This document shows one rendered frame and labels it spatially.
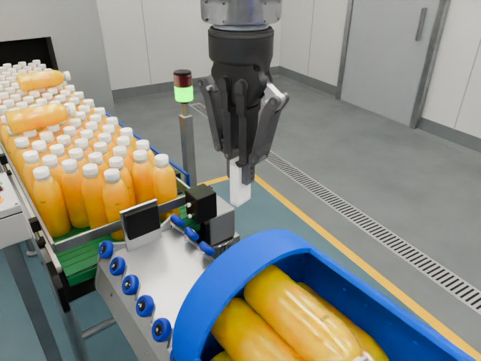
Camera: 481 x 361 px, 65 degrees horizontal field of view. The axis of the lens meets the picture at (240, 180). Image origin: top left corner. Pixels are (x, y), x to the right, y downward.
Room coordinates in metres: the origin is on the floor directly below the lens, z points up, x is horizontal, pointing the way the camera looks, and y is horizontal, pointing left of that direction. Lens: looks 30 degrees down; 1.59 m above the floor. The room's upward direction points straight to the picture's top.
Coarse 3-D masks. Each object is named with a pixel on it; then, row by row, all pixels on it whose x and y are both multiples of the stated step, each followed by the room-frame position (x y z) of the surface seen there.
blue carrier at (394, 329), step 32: (224, 256) 0.41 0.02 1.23; (256, 256) 0.40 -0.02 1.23; (288, 256) 0.49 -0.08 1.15; (320, 256) 0.43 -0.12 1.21; (192, 288) 0.38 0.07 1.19; (224, 288) 0.36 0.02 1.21; (320, 288) 0.49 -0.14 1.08; (352, 288) 0.44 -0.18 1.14; (192, 320) 0.35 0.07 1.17; (352, 320) 0.43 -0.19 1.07; (384, 320) 0.39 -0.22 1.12; (416, 320) 0.32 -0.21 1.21; (192, 352) 0.32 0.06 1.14; (416, 352) 0.35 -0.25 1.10; (448, 352) 0.27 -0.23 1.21
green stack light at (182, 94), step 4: (176, 88) 1.29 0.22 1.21; (180, 88) 1.29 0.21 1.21; (184, 88) 1.29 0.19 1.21; (188, 88) 1.29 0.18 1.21; (192, 88) 1.31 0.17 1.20; (176, 92) 1.30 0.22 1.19; (180, 92) 1.29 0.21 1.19; (184, 92) 1.29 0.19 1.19; (188, 92) 1.29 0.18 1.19; (192, 92) 1.31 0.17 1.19; (176, 96) 1.30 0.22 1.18; (180, 96) 1.29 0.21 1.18; (184, 96) 1.29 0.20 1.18; (188, 96) 1.29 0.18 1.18; (192, 96) 1.31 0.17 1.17; (176, 100) 1.30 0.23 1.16; (180, 100) 1.29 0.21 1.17; (184, 100) 1.29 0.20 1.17; (188, 100) 1.29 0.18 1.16
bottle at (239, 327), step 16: (240, 304) 0.39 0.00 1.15; (224, 320) 0.37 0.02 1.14; (240, 320) 0.36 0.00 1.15; (256, 320) 0.37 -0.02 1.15; (224, 336) 0.35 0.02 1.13; (240, 336) 0.34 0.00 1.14; (256, 336) 0.34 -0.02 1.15; (272, 336) 0.34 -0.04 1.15; (240, 352) 0.33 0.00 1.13; (256, 352) 0.32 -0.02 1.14; (272, 352) 0.31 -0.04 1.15; (288, 352) 0.31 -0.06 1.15
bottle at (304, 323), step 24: (264, 288) 0.39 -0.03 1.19; (288, 288) 0.38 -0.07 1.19; (264, 312) 0.37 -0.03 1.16; (288, 312) 0.35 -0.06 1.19; (312, 312) 0.34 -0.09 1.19; (288, 336) 0.33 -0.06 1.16; (312, 336) 0.31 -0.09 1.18; (336, 336) 0.31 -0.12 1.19; (312, 360) 0.29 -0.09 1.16; (336, 360) 0.28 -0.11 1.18; (360, 360) 0.28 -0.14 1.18
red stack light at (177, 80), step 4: (176, 76) 1.29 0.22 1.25; (184, 76) 1.29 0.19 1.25; (188, 76) 1.30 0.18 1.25; (176, 80) 1.29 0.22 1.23; (180, 80) 1.29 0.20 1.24; (184, 80) 1.29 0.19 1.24; (188, 80) 1.30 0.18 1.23; (192, 80) 1.32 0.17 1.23; (176, 84) 1.29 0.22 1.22; (180, 84) 1.29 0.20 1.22; (184, 84) 1.29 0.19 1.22; (188, 84) 1.29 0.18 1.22; (192, 84) 1.32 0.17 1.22
